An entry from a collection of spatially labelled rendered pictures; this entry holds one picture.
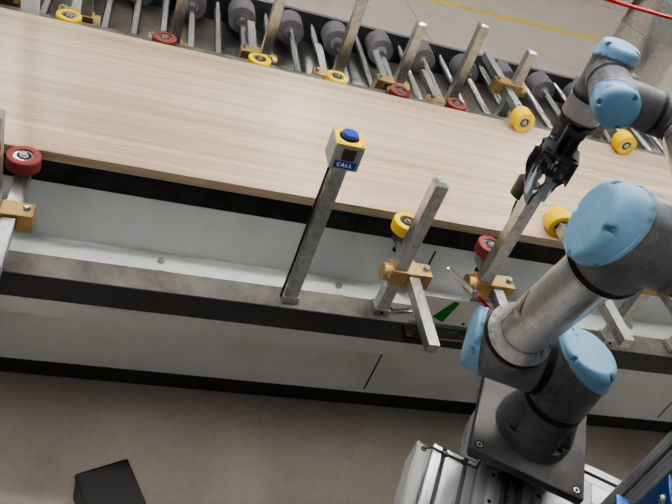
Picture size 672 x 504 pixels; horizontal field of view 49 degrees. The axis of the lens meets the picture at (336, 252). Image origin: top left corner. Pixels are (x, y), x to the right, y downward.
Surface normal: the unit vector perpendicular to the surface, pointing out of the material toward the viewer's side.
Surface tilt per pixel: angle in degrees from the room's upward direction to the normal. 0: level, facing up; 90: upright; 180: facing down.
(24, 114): 0
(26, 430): 0
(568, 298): 111
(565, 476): 0
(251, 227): 90
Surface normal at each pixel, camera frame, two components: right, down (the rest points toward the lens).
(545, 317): -0.62, 0.63
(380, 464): 0.30, -0.73
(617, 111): -0.18, 0.58
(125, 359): 0.13, 0.66
